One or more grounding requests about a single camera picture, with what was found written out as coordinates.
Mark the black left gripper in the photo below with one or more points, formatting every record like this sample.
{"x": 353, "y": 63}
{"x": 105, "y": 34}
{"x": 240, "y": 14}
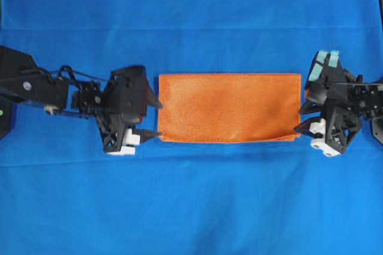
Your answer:
{"x": 124, "y": 102}

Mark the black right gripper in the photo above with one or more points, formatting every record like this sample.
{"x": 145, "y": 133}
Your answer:
{"x": 334, "y": 93}

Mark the orange microfibre towel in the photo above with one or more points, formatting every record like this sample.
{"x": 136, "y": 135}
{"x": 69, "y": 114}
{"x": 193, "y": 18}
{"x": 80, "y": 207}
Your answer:
{"x": 229, "y": 108}

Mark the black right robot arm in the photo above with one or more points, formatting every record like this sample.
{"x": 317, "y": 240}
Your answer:
{"x": 371, "y": 107}

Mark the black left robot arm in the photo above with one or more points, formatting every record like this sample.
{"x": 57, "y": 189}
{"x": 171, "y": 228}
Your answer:
{"x": 57, "y": 93}

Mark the blue table cloth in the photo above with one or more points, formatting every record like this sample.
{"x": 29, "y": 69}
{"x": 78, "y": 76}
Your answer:
{"x": 60, "y": 194}

